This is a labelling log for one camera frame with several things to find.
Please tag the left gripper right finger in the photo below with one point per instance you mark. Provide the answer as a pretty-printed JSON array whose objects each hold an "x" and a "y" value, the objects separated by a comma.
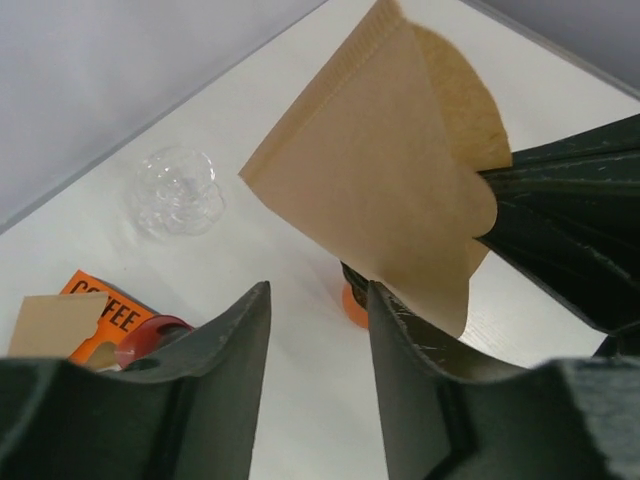
[{"x": 448, "y": 411}]

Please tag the clear glass dripper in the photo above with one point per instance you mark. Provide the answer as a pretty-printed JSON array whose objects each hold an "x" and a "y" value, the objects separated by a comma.
[{"x": 174, "y": 193}]

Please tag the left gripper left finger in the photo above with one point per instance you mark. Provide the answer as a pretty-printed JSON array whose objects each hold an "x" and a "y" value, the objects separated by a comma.
[{"x": 187, "y": 411}]

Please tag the orange glass carafe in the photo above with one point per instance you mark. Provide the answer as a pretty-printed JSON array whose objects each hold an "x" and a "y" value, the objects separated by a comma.
[{"x": 353, "y": 310}]

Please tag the brown paper coffee filter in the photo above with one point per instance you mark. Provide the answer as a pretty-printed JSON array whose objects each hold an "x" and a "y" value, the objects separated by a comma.
[{"x": 379, "y": 161}]

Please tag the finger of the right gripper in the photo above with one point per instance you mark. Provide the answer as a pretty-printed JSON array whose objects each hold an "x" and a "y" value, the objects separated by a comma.
[{"x": 568, "y": 219}]

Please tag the orange coffee filter box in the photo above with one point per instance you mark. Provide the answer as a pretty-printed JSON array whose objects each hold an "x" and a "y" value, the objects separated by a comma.
[{"x": 121, "y": 315}]

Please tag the black red carafe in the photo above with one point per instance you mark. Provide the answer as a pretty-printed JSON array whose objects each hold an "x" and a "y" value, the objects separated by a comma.
[{"x": 151, "y": 335}]

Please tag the dark green dripper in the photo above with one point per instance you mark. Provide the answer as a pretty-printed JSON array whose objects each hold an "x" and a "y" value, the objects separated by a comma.
[{"x": 358, "y": 285}]

